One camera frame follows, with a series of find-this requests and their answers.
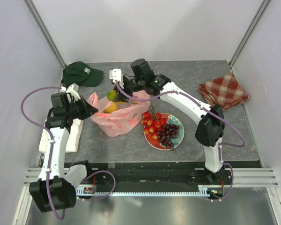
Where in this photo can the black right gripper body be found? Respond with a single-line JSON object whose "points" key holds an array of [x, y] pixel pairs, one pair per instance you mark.
{"points": [[133, 85]]}

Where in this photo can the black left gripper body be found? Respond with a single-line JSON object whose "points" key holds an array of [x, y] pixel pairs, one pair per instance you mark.
{"points": [[76, 109]]}

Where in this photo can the pink plastic bag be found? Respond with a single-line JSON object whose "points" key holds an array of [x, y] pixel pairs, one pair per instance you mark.
{"points": [[121, 121]]}

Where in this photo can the red fake cherry bunch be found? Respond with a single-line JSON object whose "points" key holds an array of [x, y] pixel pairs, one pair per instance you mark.
{"points": [[153, 122]]}

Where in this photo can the dark red fake grape bunch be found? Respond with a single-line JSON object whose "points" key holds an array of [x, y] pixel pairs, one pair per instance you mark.
{"points": [[166, 134]]}

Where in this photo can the yellow fake mango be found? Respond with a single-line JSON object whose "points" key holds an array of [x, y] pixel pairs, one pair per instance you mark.
{"points": [[111, 94]]}

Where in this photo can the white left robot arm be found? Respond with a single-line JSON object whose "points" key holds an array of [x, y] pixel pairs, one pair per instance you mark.
{"points": [[55, 189]]}

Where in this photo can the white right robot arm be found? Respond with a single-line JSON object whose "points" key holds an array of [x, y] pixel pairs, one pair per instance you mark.
{"points": [[208, 118]]}

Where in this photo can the yellow fake lemon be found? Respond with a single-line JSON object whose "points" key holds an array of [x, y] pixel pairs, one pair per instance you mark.
{"points": [[112, 107]]}

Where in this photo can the white folded towel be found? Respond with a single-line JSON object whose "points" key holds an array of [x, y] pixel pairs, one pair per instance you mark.
{"points": [[73, 141]]}

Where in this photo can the dark green baseball cap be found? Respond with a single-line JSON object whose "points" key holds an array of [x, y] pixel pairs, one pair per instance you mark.
{"points": [[82, 75]]}

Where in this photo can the red and teal floral plate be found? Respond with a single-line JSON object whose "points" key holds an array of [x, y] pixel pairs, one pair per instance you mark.
{"points": [[177, 141]]}

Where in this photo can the red plaid folded cloth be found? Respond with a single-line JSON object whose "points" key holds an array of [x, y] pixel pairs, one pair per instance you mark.
{"points": [[224, 91]]}

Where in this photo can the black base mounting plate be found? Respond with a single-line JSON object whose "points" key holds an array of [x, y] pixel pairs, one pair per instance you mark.
{"points": [[155, 176]]}

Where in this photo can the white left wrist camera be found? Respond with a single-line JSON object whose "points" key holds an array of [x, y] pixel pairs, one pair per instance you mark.
{"points": [[72, 89]]}

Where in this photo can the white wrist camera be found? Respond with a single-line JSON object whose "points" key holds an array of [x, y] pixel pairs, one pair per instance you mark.
{"points": [[116, 76], [72, 89]]}

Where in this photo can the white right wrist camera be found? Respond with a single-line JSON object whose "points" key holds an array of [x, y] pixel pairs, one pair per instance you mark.
{"points": [[116, 76]]}

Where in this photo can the left aluminium corner post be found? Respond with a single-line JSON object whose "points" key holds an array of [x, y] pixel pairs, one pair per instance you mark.
{"points": [[41, 25]]}

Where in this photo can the aluminium corner post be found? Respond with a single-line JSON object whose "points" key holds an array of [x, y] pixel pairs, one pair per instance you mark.
{"points": [[41, 25], [249, 31]]}

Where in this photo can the right aluminium corner post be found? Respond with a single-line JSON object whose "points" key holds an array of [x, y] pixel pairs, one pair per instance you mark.
{"points": [[249, 31]]}

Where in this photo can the aluminium frame rail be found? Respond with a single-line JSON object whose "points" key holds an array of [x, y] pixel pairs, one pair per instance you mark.
{"points": [[243, 177]]}

